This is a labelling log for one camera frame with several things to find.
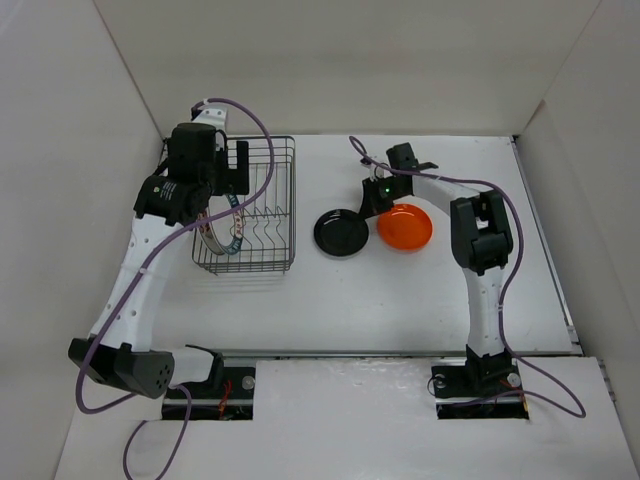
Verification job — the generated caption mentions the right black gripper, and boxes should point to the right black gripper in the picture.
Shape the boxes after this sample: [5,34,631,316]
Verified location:
[358,175,407,221]

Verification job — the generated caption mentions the black plate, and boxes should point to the black plate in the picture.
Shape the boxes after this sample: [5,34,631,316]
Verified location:
[313,209,370,258]

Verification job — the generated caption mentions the white plate dark rim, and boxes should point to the white plate dark rim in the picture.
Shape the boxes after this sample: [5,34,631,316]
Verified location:
[221,208,245,255]

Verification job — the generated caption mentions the white plate red characters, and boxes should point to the white plate red characters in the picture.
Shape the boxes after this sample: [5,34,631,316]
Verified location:
[198,222,226,256]

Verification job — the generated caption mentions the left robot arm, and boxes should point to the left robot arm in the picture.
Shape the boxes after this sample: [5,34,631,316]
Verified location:
[68,121,250,399]

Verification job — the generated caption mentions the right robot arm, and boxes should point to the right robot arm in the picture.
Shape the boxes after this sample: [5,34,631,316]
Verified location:
[350,138,524,398]

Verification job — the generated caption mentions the orange plate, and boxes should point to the orange plate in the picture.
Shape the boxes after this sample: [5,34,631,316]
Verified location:
[376,203,434,253]

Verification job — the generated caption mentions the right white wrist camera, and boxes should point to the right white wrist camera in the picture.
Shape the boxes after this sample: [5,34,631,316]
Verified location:
[360,159,389,181]

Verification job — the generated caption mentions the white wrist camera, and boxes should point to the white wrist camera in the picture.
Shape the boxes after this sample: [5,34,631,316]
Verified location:
[360,159,389,181]
[191,101,228,132]

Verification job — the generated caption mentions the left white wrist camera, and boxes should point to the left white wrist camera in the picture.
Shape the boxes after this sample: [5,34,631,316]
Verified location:
[191,101,228,132]

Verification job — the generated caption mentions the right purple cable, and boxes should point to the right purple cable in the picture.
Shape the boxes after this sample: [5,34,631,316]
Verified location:
[348,135,587,420]

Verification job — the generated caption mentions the purple cable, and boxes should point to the purple cable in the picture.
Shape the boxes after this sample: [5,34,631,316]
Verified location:
[74,97,275,480]
[348,135,587,420]

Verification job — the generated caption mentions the grey wire dish rack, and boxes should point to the grey wire dish rack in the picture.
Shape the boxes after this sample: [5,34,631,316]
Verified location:
[191,135,296,275]

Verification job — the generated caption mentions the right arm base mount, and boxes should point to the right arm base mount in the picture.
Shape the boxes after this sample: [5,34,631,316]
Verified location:
[428,363,529,420]

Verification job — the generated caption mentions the aluminium rail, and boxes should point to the aluminium rail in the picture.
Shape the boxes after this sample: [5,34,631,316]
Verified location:
[214,347,586,360]

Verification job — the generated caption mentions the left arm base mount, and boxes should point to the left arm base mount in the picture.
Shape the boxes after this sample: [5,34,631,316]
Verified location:
[185,365,256,421]

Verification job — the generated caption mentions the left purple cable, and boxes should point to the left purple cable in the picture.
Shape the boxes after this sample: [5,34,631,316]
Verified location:
[74,97,275,480]

